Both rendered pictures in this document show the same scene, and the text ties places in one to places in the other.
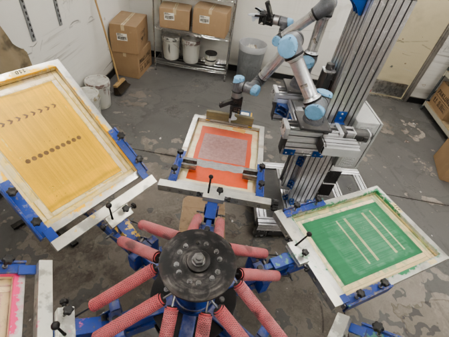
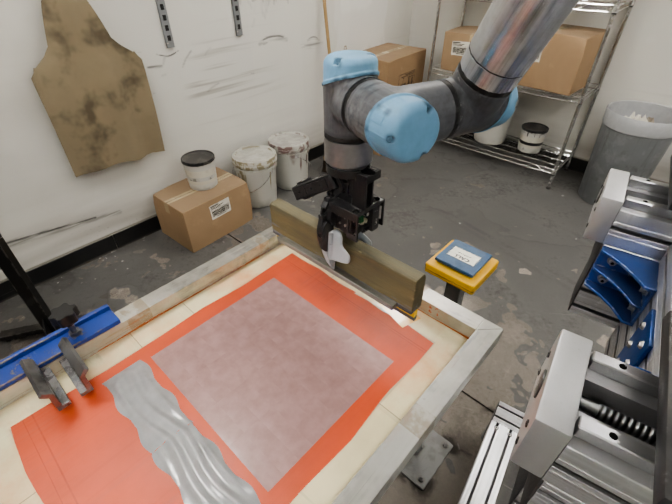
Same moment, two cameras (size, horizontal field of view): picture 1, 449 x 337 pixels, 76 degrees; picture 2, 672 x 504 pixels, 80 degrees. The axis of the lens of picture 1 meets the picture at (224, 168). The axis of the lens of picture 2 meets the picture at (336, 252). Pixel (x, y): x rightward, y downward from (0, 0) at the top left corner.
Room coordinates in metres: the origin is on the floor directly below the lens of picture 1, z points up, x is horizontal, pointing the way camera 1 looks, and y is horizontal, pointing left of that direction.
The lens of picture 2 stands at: (1.41, -0.36, 1.57)
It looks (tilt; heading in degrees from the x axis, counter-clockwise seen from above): 39 degrees down; 42
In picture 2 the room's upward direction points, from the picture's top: straight up
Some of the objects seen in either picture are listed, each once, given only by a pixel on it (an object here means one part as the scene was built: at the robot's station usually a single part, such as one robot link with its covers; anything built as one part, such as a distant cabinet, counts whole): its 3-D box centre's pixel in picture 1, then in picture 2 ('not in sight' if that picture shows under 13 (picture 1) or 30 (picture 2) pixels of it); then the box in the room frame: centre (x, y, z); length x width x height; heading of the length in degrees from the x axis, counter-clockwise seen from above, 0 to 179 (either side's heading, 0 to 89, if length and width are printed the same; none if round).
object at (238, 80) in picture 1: (238, 83); (351, 97); (1.85, 0.00, 1.39); 0.09 x 0.08 x 0.11; 69
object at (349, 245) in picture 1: (349, 235); not in sight; (0.99, -0.75, 1.05); 1.08 x 0.61 x 0.23; 120
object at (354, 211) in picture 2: (236, 103); (351, 196); (1.85, 0.00, 1.24); 0.09 x 0.08 x 0.12; 90
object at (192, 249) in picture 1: (190, 319); not in sight; (0.55, 0.04, 0.67); 0.39 x 0.39 x 1.35
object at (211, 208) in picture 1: (211, 208); not in sight; (1.04, 0.03, 1.02); 0.17 x 0.06 x 0.05; 0
